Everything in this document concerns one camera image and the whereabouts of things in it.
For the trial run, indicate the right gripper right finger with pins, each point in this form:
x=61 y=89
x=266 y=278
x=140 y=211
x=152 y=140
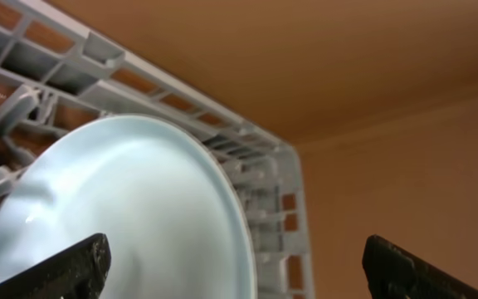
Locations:
x=394 y=273

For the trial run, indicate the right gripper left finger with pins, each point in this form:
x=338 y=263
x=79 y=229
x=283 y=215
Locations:
x=80 y=271

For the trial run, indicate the light blue plate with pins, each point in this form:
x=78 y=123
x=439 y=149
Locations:
x=174 y=223

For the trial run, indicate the grey dishwasher rack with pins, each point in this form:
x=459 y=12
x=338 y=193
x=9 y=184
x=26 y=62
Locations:
x=82 y=76

